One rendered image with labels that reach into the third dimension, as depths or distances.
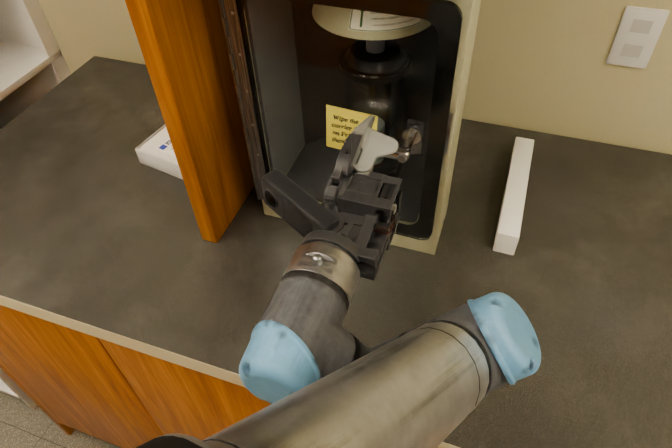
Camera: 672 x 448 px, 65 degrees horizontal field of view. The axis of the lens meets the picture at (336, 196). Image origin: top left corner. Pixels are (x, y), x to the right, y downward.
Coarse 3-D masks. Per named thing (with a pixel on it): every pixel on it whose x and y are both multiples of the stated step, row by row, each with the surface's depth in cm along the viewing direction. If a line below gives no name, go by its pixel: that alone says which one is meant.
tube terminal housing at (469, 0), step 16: (448, 0) 60; (464, 0) 59; (480, 0) 68; (464, 16) 60; (464, 32) 62; (464, 48) 63; (464, 64) 66; (464, 80) 71; (464, 96) 78; (448, 144) 73; (448, 160) 75; (448, 176) 82; (448, 192) 90; (400, 240) 91; (416, 240) 89; (432, 240) 88
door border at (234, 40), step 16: (224, 0) 68; (224, 16) 70; (240, 32) 71; (240, 48) 73; (240, 64) 75; (240, 80) 77; (240, 112) 80; (256, 128) 82; (256, 144) 85; (256, 160) 87
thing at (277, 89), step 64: (256, 0) 67; (320, 0) 63; (384, 0) 61; (256, 64) 74; (320, 64) 70; (384, 64) 66; (448, 64) 63; (320, 128) 77; (384, 128) 73; (320, 192) 87
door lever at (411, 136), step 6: (408, 132) 72; (414, 132) 71; (408, 138) 71; (414, 138) 71; (420, 138) 72; (408, 144) 70; (402, 150) 69; (408, 150) 69; (384, 156) 70; (390, 156) 70; (396, 156) 69; (402, 156) 68; (408, 156) 69; (402, 162) 69
